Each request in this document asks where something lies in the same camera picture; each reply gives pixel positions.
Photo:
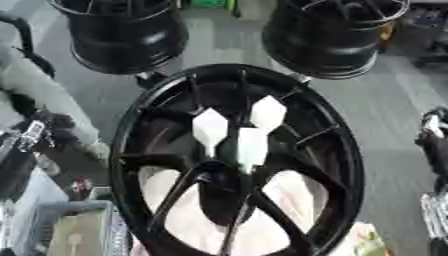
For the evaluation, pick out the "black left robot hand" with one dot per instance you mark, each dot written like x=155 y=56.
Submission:
x=58 y=125

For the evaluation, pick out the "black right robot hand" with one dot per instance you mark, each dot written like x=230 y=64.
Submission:
x=434 y=146

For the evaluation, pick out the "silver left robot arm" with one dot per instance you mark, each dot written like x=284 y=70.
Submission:
x=76 y=230

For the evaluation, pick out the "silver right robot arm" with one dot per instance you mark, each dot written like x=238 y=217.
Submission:
x=436 y=220

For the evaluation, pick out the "black wheel rim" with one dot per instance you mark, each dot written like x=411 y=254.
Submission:
x=326 y=43
x=125 y=40

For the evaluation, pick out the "large black spoked wheel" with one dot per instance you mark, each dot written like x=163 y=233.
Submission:
x=326 y=156

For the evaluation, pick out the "black curved tube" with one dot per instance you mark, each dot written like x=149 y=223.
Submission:
x=26 y=36

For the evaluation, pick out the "pale printed bag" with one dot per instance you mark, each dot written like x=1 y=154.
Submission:
x=366 y=240

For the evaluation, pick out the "green object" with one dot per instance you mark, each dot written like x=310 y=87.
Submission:
x=211 y=3

